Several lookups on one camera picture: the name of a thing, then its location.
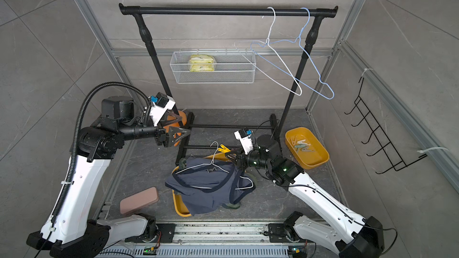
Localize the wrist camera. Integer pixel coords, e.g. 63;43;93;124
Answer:
234;128;253;155
149;92;176;127

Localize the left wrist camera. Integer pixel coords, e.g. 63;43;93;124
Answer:
149;92;176;127

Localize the white wire basket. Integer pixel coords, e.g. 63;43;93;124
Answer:
170;51;257;84

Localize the pink rectangular case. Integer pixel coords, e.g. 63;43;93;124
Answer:
120;187;159;215

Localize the small yellow plastic tray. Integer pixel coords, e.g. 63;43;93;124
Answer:
285;127;330;170

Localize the orange plush toy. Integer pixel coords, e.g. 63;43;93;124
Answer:
165;111;190;146

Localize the black wire wall rack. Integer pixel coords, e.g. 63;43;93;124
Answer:
344;77;427;175

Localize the dark grey tank top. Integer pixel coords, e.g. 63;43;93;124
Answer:
165;157;256;215

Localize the orange clothespin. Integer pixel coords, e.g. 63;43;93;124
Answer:
291;136;298;146

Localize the metal base rail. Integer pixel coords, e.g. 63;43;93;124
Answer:
96;220;354;258

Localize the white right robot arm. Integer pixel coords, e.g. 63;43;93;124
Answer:
225;129;385;258

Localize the plain green tank top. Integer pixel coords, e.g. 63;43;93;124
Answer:
222;203;241;210

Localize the yellow item in basket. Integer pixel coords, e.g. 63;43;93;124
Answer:
188;54;216;72

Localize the black clothes rack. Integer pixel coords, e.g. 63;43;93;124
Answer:
118;2;339;166

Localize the large yellow plastic tray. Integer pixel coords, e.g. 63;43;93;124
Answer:
172;152;229;217

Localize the white clothespin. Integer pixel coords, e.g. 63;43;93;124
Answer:
301;148;315;153

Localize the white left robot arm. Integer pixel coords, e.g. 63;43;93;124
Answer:
26;82;190;258

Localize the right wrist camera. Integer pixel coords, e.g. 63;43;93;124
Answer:
234;128;253;155

